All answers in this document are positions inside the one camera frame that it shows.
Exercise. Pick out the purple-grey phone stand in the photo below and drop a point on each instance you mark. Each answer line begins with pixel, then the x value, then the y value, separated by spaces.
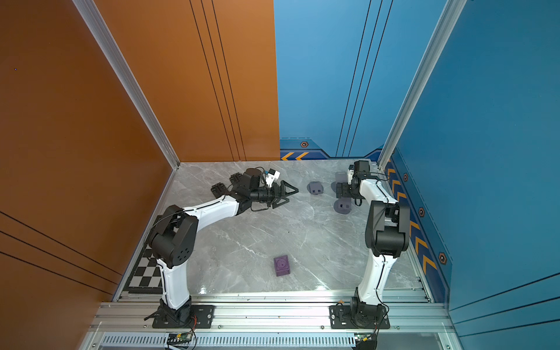
pixel 340 177
pixel 343 205
pixel 315 188

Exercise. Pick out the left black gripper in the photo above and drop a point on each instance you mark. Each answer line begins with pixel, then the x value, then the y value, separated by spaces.
pixel 281 193

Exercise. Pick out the black phone stand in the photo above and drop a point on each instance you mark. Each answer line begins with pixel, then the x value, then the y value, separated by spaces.
pixel 236 178
pixel 220 189

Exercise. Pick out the purple square box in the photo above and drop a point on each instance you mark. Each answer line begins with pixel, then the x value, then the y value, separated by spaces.
pixel 282 266

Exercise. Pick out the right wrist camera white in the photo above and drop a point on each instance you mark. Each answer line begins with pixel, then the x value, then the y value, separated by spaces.
pixel 350 174

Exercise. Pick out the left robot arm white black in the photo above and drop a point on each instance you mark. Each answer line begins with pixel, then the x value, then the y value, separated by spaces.
pixel 173 234

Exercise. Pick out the black phone stand right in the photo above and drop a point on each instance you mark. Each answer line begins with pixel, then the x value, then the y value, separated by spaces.
pixel 236 178

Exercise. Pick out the black white checkerboard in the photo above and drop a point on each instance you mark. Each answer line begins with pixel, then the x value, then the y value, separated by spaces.
pixel 145 277

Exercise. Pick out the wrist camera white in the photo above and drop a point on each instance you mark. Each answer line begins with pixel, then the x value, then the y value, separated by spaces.
pixel 271 176
pixel 350 174

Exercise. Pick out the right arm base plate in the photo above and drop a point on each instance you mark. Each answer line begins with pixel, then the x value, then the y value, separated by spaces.
pixel 369 317

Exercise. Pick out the left aluminium corner post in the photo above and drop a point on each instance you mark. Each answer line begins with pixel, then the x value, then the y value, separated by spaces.
pixel 113 54

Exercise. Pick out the green circuit board left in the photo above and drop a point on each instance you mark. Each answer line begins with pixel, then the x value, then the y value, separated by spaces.
pixel 180 340

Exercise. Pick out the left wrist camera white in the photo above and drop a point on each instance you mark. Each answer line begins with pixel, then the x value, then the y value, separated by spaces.
pixel 271 176

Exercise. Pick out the right aluminium corner post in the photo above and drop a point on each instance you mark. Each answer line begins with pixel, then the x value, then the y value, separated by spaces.
pixel 445 26

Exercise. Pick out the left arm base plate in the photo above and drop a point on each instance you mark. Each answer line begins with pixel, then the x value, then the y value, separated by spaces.
pixel 195 317

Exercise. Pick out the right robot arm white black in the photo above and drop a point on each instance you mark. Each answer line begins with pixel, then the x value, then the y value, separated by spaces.
pixel 386 237

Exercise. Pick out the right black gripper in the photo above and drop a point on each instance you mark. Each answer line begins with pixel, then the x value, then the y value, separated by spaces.
pixel 344 190

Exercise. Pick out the aluminium corner post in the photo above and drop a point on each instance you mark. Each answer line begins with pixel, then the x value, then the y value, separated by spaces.
pixel 445 26
pixel 113 54

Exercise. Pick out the circuit board right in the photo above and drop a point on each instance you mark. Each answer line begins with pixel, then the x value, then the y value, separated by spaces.
pixel 366 342

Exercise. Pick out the aluminium front rail frame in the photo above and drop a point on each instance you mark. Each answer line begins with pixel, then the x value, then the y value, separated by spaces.
pixel 284 320

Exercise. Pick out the black phone stand left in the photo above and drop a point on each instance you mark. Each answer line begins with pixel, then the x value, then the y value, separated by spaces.
pixel 220 189

